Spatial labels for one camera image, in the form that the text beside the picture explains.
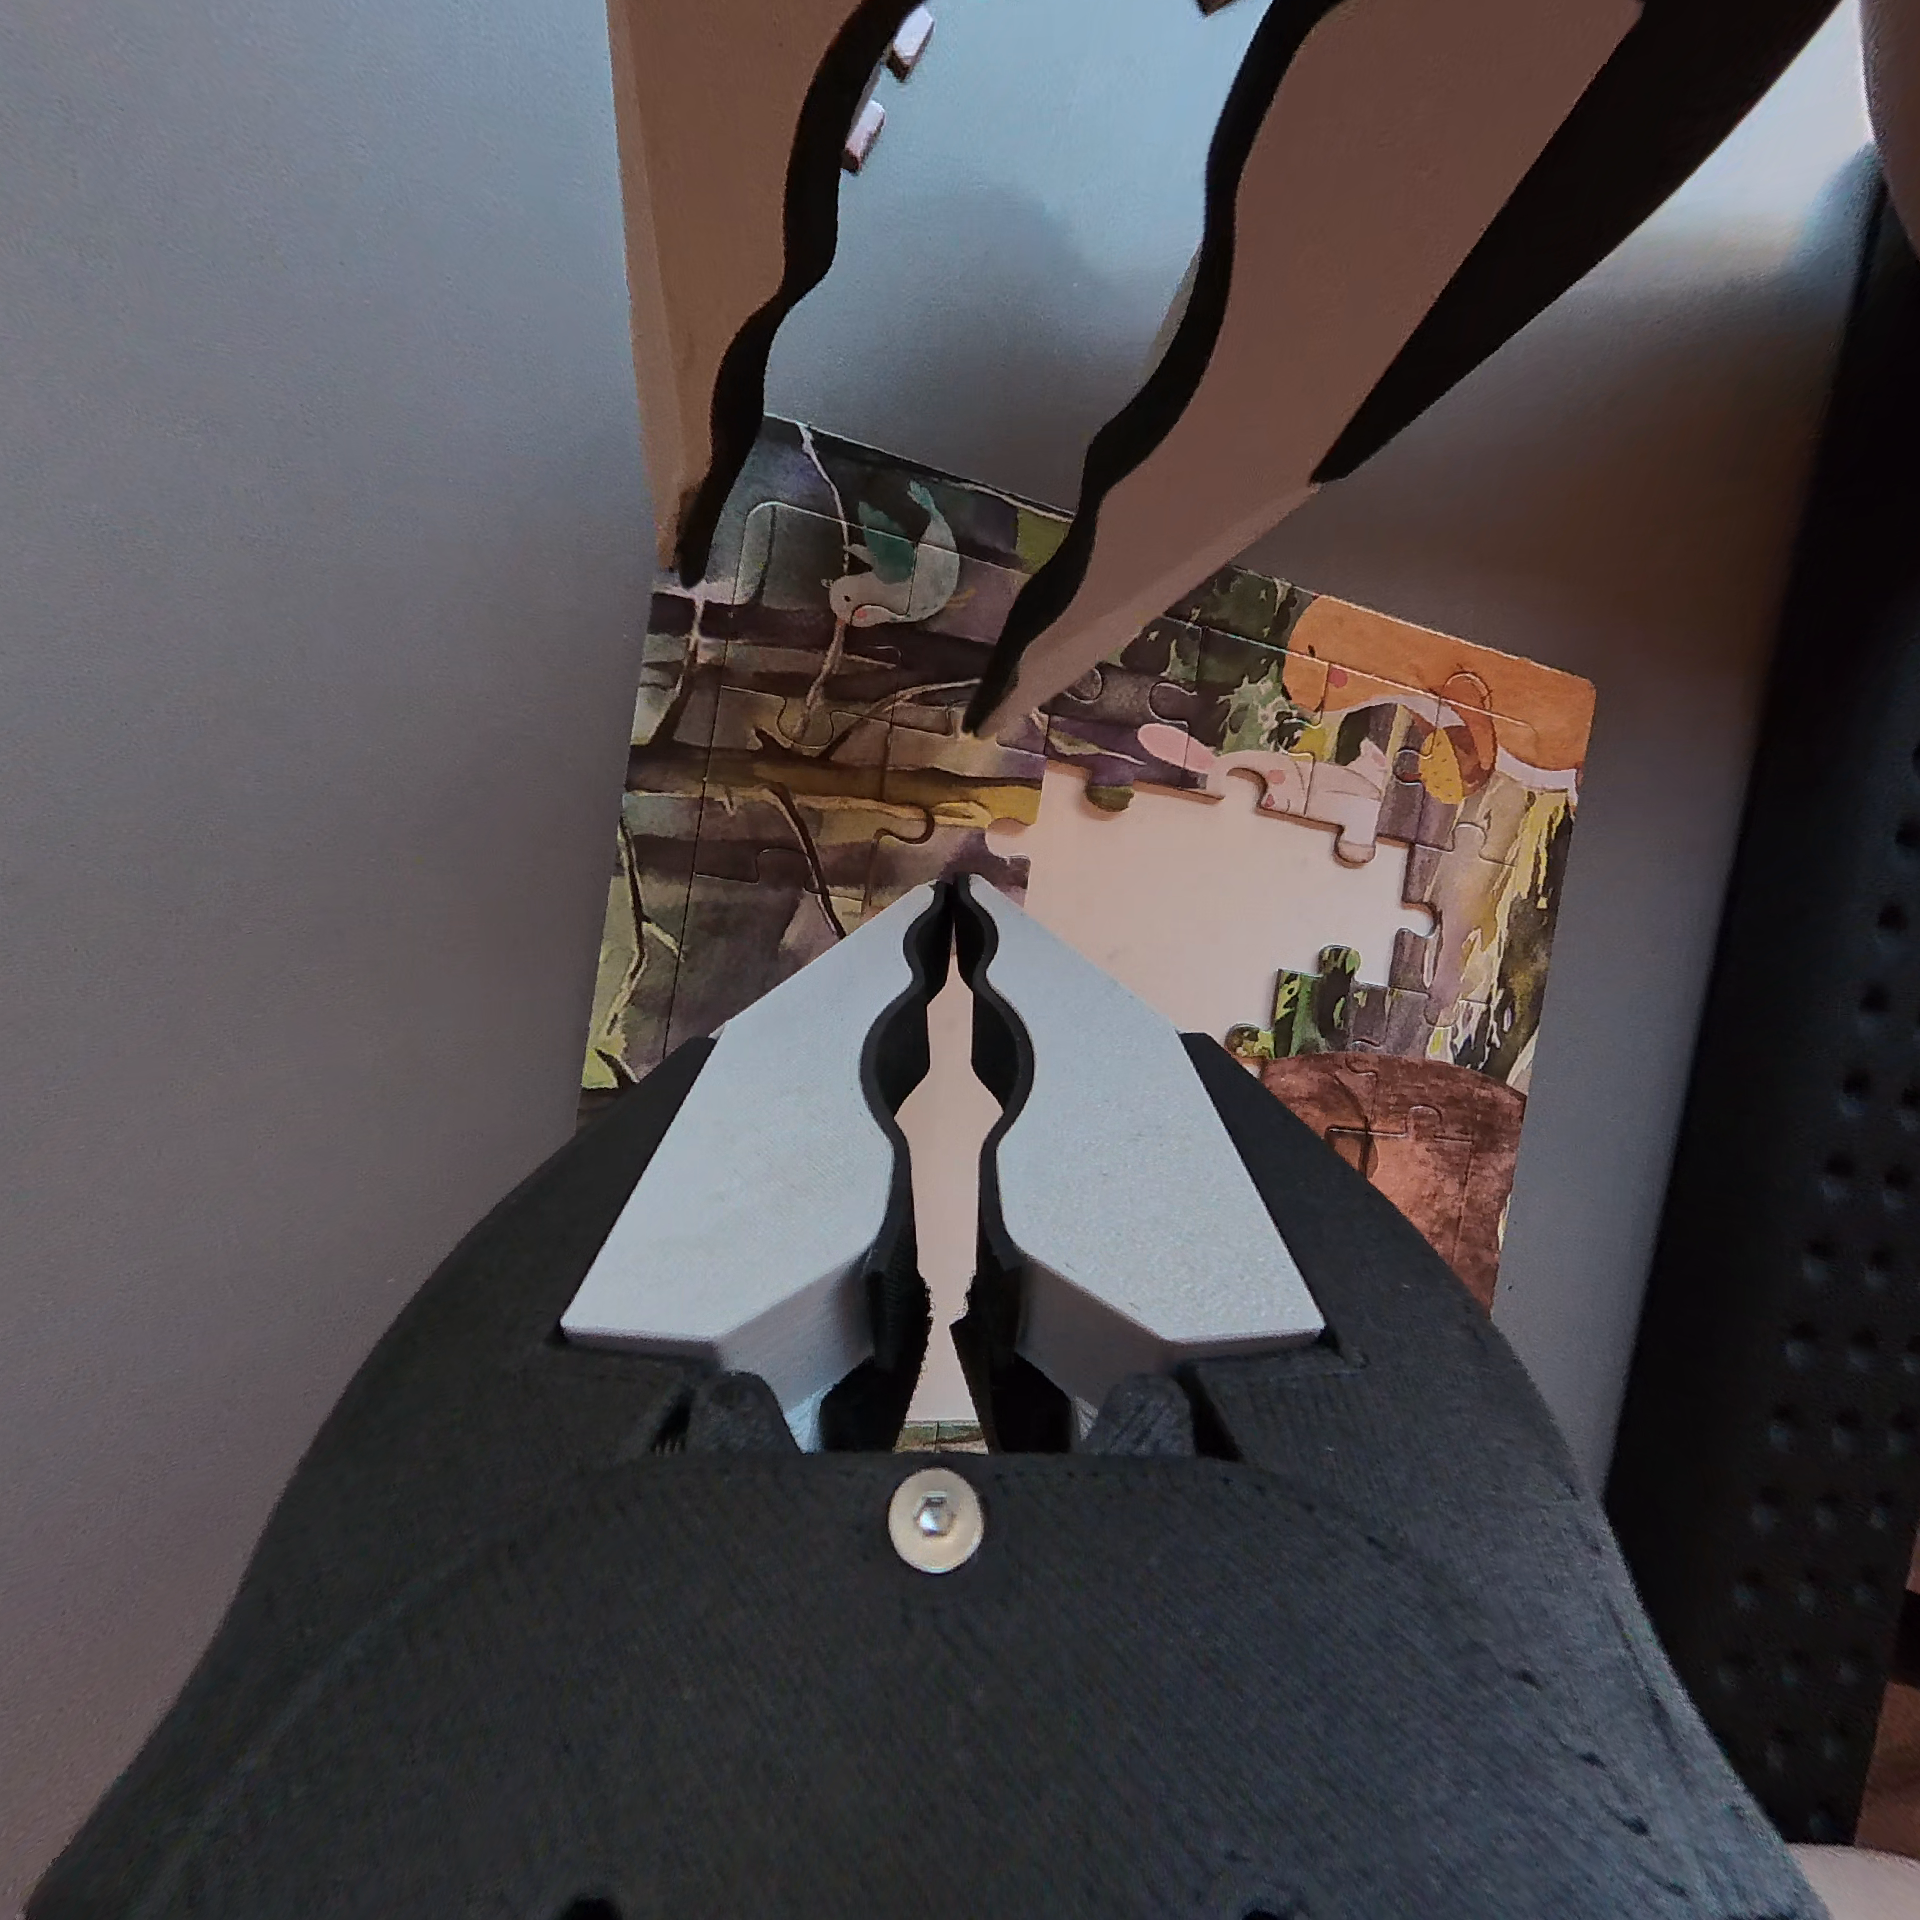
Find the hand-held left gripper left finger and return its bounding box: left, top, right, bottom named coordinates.
left=560, top=884, right=960, bottom=1451

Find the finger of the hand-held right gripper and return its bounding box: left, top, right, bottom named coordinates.
left=603, top=0, right=868, bottom=593
left=968, top=0, right=1648, bottom=731

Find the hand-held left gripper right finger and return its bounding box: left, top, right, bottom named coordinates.
left=950, top=876, right=1333, bottom=1451

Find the partly assembled jigsaw puzzle board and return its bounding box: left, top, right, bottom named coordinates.
left=572, top=416, right=1593, bottom=1451

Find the grey desk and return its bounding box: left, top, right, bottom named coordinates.
left=0, top=0, right=1876, bottom=1920

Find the black mesh chair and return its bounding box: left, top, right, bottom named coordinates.
left=1601, top=153, right=1920, bottom=1849

